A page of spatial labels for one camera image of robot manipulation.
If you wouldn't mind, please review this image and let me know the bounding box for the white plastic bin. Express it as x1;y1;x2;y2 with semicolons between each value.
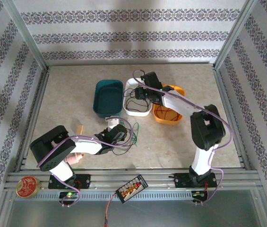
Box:
122;77;153;117

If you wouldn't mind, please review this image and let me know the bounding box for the left controller board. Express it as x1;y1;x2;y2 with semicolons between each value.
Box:
59;191;80;200

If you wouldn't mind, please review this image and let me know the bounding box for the right controller board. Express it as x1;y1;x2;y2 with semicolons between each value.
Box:
192;191;208;202

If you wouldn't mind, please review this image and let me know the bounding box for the round red gold tin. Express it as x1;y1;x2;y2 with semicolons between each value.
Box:
16;176;41;199

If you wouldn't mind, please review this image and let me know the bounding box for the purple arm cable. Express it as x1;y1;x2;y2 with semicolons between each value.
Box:
132;69;233;207
37;122;134;208

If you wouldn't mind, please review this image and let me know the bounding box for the small wooden block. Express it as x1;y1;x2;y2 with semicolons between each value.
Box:
76;124;87;136

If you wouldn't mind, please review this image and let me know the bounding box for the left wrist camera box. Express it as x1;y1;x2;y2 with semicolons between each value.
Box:
105;115;122;130

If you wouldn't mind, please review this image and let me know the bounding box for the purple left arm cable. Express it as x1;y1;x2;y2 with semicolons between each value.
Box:
37;122;134;208

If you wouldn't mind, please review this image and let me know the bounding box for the teal plastic bin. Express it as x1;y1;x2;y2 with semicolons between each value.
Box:
92;79;124;119

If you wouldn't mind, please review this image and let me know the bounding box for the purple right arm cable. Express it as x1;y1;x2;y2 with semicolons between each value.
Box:
132;69;233;207

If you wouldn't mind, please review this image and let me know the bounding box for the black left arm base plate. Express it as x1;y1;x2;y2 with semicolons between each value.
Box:
48;174;91;190

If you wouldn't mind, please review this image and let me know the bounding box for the black power distribution board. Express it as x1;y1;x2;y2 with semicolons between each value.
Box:
115;175;148;204

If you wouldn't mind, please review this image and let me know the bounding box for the thin red power wire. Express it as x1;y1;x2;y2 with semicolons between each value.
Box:
104;195;119;225

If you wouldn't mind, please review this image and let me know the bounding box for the orange plastic bin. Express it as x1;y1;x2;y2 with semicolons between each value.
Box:
152;84;186;126

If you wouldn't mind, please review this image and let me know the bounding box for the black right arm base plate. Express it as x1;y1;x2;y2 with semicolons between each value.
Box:
174;172;217;189

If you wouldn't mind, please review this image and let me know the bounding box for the controller board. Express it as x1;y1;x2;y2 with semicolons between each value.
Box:
192;191;208;202
59;191;80;200

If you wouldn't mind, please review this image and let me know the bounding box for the green cable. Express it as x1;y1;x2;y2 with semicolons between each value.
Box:
113;117;140;156

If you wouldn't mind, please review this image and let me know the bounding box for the aluminium frame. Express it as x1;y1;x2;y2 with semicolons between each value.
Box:
0;0;267;227

